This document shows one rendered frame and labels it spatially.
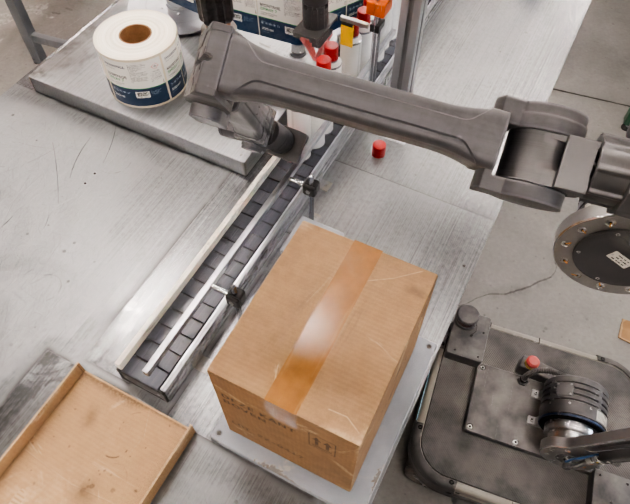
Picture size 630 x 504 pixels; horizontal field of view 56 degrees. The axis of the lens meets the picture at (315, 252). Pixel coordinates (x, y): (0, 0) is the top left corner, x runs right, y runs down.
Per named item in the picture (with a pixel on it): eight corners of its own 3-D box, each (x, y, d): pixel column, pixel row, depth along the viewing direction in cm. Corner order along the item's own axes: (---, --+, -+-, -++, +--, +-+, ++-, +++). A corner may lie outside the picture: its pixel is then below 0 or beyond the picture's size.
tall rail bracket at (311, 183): (292, 209, 136) (289, 160, 123) (320, 220, 134) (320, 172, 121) (285, 219, 135) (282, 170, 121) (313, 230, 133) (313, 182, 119)
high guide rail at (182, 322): (391, 32, 155) (391, 27, 153) (395, 33, 154) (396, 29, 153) (143, 373, 101) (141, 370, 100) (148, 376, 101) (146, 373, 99)
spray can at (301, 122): (296, 144, 141) (293, 74, 124) (314, 151, 140) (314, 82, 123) (285, 157, 139) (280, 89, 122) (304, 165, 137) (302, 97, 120)
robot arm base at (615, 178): (643, 254, 62) (706, 177, 52) (565, 232, 63) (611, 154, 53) (647, 194, 66) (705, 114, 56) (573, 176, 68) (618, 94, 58)
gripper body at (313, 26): (292, 38, 131) (290, 8, 124) (313, 14, 136) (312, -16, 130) (318, 47, 129) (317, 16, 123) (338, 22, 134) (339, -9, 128)
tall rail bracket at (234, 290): (222, 310, 121) (210, 267, 108) (252, 325, 119) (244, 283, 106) (213, 322, 120) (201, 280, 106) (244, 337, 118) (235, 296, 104)
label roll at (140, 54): (97, 101, 150) (78, 53, 138) (129, 52, 161) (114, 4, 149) (171, 113, 147) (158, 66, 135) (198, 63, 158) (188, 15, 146)
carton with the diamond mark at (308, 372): (305, 299, 120) (303, 218, 98) (414, 347, 114) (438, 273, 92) (228, 429, 105) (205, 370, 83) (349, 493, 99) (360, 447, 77)
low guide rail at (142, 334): (364, 41, 161) (364, 35, 159) (368, 43, 161) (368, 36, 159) (117, 367, 107) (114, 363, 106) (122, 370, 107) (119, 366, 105)
